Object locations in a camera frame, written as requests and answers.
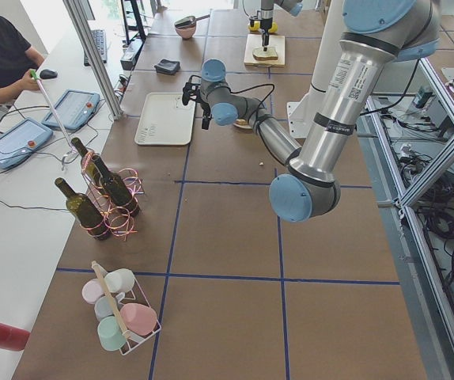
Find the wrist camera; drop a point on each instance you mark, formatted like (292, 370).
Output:
(190, 92)

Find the lilac plastic cup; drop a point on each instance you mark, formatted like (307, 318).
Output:
(92, 291)

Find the grey plastic cup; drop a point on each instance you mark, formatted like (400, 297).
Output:
(102, 308)

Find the blue tablet far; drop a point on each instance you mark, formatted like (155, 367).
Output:
(76, 107)

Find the green wine bottle middle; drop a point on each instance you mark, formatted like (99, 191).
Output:
(114, 186)

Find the aluminium frame post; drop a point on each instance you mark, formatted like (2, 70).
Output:
(81, 25)

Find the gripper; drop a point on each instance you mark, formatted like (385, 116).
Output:
(207, 110)
(266, 24)

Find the blue tablet near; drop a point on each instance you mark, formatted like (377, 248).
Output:
(21, 141)

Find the copper wire bottle holder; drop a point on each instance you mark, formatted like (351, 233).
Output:
(117, 219)

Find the white reacher stick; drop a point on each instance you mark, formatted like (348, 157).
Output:
(68, 157)

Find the black keyboard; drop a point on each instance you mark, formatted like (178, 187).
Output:
(100, 41)

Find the green wine bottle front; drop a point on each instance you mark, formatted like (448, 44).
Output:
(83, 209)

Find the wooden cutting board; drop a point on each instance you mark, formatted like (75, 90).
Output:
(255, 40)

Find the folded dark cloth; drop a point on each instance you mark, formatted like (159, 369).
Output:
(168, 67)

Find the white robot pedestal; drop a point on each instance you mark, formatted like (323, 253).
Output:
(300, 114)

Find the metal scoop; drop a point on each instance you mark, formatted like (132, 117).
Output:
(189, 21)

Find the wooden rack handle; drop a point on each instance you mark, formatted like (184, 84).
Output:
(98, 270)

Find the black computer mouse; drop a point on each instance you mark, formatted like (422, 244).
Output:
(48, 74)

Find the blue tablet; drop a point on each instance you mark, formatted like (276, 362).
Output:
(76, 107)
(21, 141)

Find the green wine bottle back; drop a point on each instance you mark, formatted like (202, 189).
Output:
(87, 167)

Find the white serving tray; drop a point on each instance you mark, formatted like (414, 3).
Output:
(165, 120)

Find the pink bowl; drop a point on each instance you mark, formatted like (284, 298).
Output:
(186, 33)

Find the pink plastic cup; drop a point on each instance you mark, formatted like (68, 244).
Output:
(139, 318)

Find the aluminium frame rail right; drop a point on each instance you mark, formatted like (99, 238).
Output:
(410, 121)

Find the white wire cup rack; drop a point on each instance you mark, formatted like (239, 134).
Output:
(135, 295)

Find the green wine bottle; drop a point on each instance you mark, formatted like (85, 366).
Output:
(114, 186)
(87, 167)
(83, 209)

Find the person in black shirt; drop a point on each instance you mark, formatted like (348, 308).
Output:
(17, 58)

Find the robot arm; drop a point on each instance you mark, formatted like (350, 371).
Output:
(373, 34)
(293, 7)

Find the mint green plastic cup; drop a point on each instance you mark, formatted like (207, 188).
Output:
(110, 335)

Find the white plastic cup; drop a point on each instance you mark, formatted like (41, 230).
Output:
(120, 280)

